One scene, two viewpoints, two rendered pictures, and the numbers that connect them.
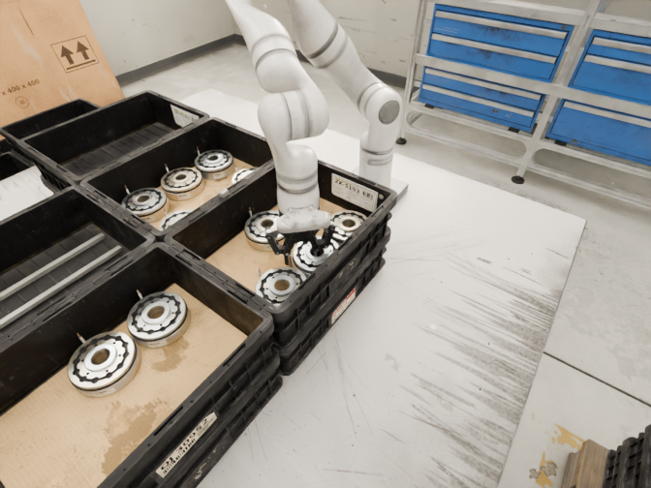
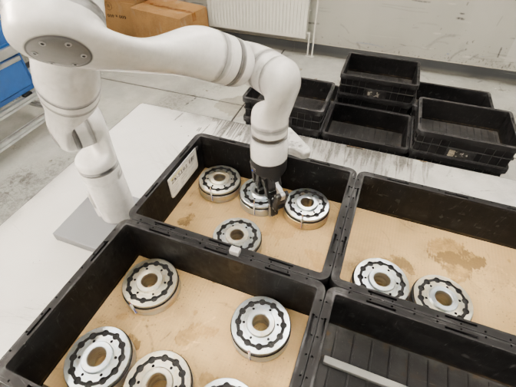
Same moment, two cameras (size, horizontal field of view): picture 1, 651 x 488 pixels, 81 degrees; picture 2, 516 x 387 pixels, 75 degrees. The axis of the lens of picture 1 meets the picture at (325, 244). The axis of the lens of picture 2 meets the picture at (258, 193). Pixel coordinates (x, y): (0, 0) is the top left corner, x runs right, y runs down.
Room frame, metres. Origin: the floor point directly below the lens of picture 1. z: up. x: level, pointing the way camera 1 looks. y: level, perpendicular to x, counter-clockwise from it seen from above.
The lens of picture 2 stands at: (0.70, 0.56, 1.43)
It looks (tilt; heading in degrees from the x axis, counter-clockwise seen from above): 45 degrees down; 255
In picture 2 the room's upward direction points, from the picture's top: straight up
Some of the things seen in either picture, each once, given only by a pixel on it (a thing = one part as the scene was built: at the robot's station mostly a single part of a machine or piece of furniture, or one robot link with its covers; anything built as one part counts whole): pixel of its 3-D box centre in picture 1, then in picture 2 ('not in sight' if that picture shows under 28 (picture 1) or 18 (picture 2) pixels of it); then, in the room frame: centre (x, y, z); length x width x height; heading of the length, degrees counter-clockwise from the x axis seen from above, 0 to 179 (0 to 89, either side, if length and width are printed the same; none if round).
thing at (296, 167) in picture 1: (289, 141); (273, 99); (0.54, 0.06, 1.12); 0.09 x 0.07 x 0.15; 110
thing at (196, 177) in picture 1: (181, 179); (157, 385); (0.81, 0.37, 0.86); 0.10 x 0.10 x 0.01
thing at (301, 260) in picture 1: (317, 254); (261, 192); (0.55, 0.02, 0.86); 0.10 x 0.10 x 0.01
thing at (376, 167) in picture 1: (375, 172); (109, 189); (0.91, -0.14, 0.81); 0.09 x 0.09 x 0.17; 61
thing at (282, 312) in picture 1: (288, 218); (249, 195); (0.59, 0.08, 0.92); 0.40 x 0.30 x 0.02; 144
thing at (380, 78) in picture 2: not in sight; (372, 104); (-0.42, -0.98, 0.37); 0.40 x 0.30 x 0.45; 145
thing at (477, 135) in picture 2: not in sight; (446, 160); (-0.52, -0.42, 0.37); 0.40 x 0.30 x 0.45; 145
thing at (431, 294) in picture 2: (101, 357); (443, 299); (0.31, 0.37, 0.86); 0.05 x 0.05 x 0.01
